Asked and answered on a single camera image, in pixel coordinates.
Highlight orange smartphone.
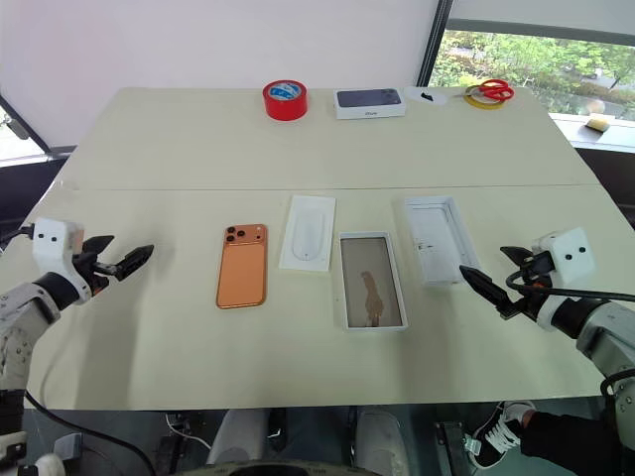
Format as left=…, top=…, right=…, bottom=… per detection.
left=214, top=223, right=270, bottom=310

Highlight red handled scissors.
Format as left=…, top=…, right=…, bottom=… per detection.
left=465, top=78, right=516, bottom=103

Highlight black slanted window bar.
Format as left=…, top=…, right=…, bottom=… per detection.
left=0, top=92, right=52, bottom=152

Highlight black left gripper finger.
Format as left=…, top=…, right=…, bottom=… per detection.
left=80, top=234, right=117, bottom=258
left=115, top=243, right=156, bottom=283

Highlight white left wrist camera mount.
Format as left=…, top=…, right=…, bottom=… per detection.
left=32, top=217, right=94, bottom=304

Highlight closed white phone box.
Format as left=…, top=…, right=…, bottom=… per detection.
left=332, top=87, right=410, bottom=121

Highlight white open phone box base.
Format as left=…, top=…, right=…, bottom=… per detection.
left=402, top=195, right=483, bottom=288

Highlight thin white cable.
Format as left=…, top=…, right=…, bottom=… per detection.
left=165, top=414, right=212, bottom=443

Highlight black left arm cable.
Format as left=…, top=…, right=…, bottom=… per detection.
left=0, top=224, right=37, bottom=248

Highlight phone box lid with print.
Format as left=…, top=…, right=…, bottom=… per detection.
left=338, top=231, right=410, bottom=333

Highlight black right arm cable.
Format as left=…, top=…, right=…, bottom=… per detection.
left=505, top=270, right=635, bottom=304

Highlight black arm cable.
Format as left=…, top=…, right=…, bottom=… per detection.
left=505, top=270, right=635, bottom=304
left=0, top=224, right=37, bottom=248

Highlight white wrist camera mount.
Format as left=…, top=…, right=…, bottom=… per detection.
left=32, top=217, right=94, bottom=304
left=531, top=227, right=597, bottom=329

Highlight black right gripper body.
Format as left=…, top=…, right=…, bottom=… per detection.
left=497, top=251, right=554, bottom=321

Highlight black and white sneaker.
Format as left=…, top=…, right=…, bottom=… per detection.
left=469, top=400, right=538, bottom=469

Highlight grey rounded leg shell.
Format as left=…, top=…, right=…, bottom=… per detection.
left=353, top=407, right=411, bottom=476
left=204, top=408, right=270, bottom=467

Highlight black floor cable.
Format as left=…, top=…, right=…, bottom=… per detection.
left=23, top=390, right=158, bottom=476

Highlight white card with black clip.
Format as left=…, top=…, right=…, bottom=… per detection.
left=403, top=84, right=450, bottom=107

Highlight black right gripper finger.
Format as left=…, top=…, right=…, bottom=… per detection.
left=458, top=264, right=513, bottom=314
left=499, top=244, right=533, bottom=268

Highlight red tape roll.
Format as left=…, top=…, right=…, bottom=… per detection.
left=261, top=80, right=310, bottom=122

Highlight yellow tape roll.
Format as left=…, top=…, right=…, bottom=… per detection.
left=463, top=90, right=505, bottom=108

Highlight grey plastic block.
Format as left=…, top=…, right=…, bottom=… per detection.
left=53, top=432, right=84, bottom=463

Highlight white cardboard insert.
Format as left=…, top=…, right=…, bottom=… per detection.
left=278, top=194, right=339, bottom=274

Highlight black window frame post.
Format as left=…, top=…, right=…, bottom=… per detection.
left=416, top=0, right=455, bottom=88

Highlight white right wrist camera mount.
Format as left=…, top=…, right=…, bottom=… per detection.
left=531, top=227, right=597, bottom=329

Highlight black trouser leg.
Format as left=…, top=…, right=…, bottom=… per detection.
left=519, top=408, right=622, bottom=476

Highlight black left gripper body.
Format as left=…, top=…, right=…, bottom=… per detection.
left=71, top=251, right=125, bottom=298

